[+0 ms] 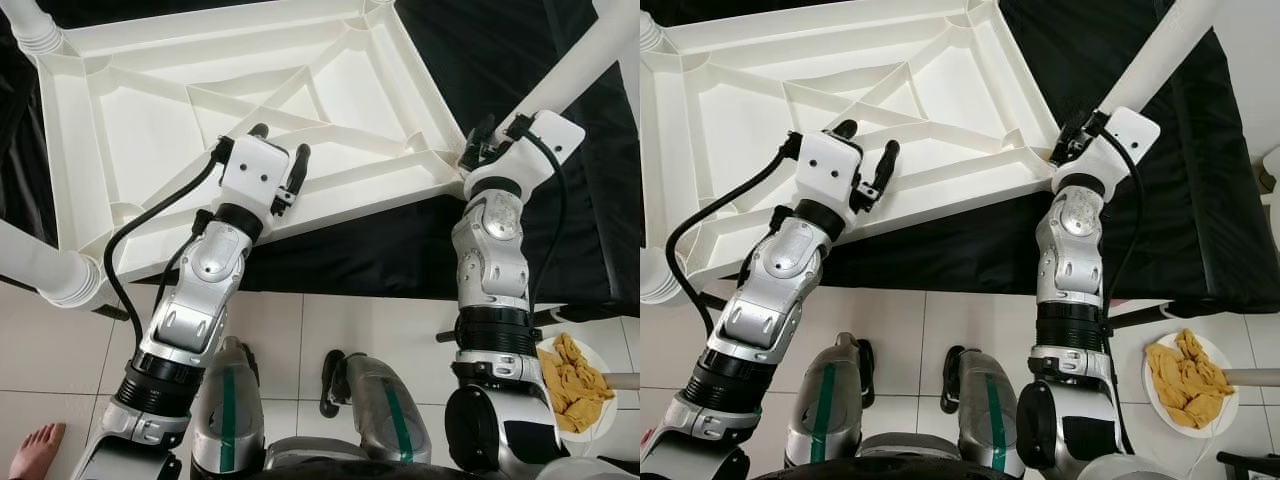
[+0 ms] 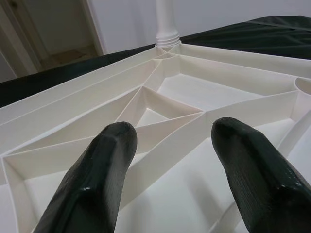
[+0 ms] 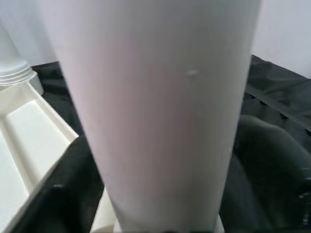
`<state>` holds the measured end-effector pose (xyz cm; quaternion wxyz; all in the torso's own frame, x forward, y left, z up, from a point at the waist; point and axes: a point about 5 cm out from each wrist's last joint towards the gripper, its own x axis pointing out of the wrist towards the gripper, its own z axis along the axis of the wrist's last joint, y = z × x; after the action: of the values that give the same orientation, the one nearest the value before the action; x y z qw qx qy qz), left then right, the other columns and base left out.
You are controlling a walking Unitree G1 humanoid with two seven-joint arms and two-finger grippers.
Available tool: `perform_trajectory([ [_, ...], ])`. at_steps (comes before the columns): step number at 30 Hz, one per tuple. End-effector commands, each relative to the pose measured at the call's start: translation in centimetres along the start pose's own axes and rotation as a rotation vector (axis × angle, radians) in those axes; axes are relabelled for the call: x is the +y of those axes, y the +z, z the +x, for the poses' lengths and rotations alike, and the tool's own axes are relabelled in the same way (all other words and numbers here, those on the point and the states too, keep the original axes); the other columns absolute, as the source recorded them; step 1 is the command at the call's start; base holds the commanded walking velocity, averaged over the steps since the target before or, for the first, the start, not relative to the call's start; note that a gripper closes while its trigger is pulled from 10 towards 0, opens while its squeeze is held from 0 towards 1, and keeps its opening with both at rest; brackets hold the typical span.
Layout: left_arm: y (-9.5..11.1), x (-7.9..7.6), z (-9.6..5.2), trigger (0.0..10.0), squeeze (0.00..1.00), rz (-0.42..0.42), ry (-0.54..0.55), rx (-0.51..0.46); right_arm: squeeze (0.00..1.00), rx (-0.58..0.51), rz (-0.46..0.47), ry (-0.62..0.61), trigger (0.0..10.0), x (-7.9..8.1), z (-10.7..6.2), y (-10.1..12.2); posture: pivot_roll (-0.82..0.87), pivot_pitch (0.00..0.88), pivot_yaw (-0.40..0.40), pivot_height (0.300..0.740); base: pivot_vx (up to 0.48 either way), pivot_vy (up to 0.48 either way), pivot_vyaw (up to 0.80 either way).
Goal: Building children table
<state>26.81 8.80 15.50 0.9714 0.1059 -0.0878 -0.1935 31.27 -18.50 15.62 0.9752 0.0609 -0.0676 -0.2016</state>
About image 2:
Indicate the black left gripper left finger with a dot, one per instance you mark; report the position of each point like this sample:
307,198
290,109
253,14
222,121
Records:
92,182

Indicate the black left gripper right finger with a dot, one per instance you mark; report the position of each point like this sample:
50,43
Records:
262,182

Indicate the white plastic table top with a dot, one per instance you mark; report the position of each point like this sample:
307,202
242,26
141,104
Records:
170,102

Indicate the white plastic table leg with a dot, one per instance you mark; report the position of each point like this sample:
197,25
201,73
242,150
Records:
166,19

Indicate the white door frame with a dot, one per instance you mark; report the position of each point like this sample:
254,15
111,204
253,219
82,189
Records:
94,29

